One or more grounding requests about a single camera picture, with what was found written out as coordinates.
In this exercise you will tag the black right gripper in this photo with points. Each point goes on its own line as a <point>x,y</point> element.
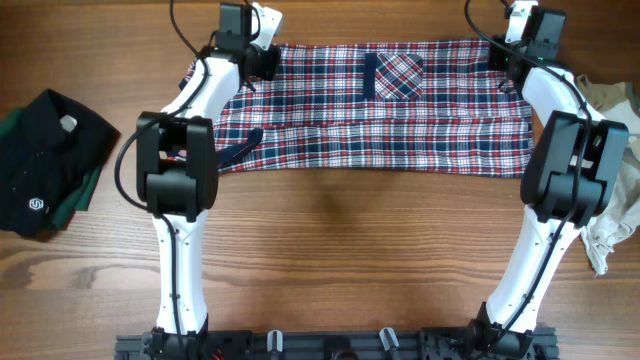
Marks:
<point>494,56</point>

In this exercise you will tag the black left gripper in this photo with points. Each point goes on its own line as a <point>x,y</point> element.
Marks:
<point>272,55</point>

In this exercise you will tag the plaid sleeveless shirt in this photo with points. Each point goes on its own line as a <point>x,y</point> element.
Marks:
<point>416,106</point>

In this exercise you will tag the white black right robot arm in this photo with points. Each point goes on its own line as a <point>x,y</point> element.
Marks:
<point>568,181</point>

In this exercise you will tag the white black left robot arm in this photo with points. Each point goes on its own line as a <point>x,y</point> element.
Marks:
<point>177,166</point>

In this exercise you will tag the beige crumpled garment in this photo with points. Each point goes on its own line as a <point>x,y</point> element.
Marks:
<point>617,102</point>

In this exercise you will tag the black folded polo shirt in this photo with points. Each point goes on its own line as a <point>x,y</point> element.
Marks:
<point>56,142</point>

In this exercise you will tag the green folded shirt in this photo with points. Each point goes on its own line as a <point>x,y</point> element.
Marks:
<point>78,199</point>

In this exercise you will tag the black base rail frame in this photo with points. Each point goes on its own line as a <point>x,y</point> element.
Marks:
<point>427,343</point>

